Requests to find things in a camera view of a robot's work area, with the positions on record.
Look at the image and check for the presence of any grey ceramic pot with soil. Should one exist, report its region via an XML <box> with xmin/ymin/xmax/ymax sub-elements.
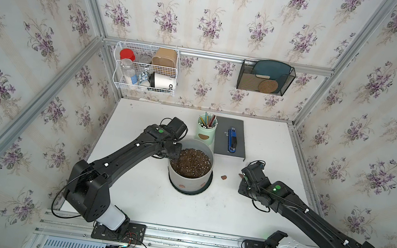
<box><xmin>168</xmin><ymin>139</ymin><xmax>214</xmax><ymax>181</ymax></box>

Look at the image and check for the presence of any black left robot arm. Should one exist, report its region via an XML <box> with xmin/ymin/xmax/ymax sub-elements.
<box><xmin>60</xmin><ymin>117</ymin><xmax>188</xmax><ymax>231</ymax></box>

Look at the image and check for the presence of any black pot saucer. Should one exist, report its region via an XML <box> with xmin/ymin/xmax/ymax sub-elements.
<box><xmin>168</xmin><ymin>172</ymin><xmax>213</xmax><ymax>196</ymax></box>

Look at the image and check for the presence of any green pencil cup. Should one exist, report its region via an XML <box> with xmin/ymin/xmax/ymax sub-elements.
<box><xmin>196</xmin><ymin>112</ymin><xmax>218</xmax><ymax>146</ymax></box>

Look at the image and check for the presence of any grey hardcover book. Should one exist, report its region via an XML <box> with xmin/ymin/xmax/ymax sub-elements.
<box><xmin>214</xmin><ymin>117</ymin><xmax>246</xmax><ymax>161</ymax></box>

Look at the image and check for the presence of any white black cylinder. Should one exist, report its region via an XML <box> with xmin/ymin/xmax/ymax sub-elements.
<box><xmin>149</xmin><ymin>72</ymin><xmax>176</xmax><ymax>91</ymax></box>

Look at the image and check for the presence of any clear plastic bottle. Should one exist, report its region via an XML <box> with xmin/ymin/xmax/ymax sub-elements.
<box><xmin>120</xmin><ymin>58</ymin><xmax>138</xmax><ymax>86</ymax></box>

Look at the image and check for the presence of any brown cardboard box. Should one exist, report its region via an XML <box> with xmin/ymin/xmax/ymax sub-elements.
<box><xmin>151</xmin><ymin>47</ymin><xmax>178</xmax><ymax>68</ymax></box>

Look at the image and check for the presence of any round cork coaster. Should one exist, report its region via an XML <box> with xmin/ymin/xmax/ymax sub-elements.
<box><xmin>258</xmin><ymin>79</ymin><xmax>279</xmax><ymax>94</ymax></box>

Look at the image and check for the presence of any red lidded jar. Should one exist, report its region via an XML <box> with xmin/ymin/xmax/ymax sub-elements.
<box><xmin>119</xmin><ymin>48</ymin><xmax>136</xmax><ymax>62</ymax></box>

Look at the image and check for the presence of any white wire wall basket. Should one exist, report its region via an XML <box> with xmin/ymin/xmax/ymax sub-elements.
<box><xmin>112</xmin><ymin>41</ymin><xmax>180</xmax><ymax>96</ymax></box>

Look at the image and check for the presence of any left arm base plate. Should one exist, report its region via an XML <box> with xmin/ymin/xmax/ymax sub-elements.
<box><xmin>91</xmin><ymin>221</ymin><xmax>147</xmax><ymax>246</ymax></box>

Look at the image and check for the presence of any black mesh wall organizer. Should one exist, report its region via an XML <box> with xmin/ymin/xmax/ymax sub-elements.
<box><xmin>236</xmin><ymin>60</ymin><xmax>296</xmax><ymax>97</ymax></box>

